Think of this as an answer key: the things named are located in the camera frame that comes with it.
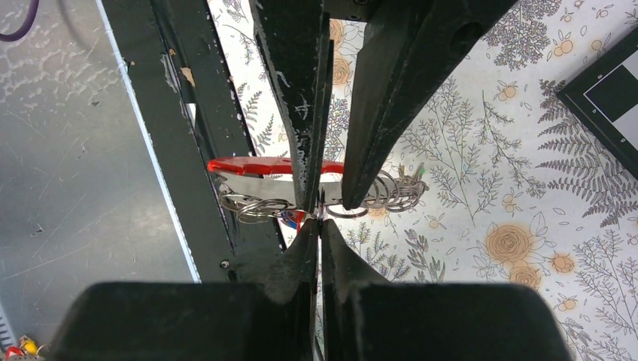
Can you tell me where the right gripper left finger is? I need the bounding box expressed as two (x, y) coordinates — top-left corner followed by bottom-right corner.
(48, 220), (319, 360)

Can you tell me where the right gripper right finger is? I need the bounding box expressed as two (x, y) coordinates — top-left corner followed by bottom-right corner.
(321, 220), (570, 360)

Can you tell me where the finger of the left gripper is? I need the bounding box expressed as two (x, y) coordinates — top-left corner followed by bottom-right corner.
(342, 0), (515, 209)
(250, 0), (333, 211)

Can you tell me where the blue tag key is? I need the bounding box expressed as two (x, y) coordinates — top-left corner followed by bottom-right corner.
(280, 210), (306, 232)

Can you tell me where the floral table mat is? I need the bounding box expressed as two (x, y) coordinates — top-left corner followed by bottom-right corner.
(204, 0), (638, 361)

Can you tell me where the black grey checkerboard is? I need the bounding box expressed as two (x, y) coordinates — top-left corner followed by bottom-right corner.
(557, 29), (637, 177)

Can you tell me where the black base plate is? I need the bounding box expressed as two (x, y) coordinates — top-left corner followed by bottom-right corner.
(99, 1), (284, 282)

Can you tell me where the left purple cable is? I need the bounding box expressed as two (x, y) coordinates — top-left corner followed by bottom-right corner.
(0, 0), (41, 43)

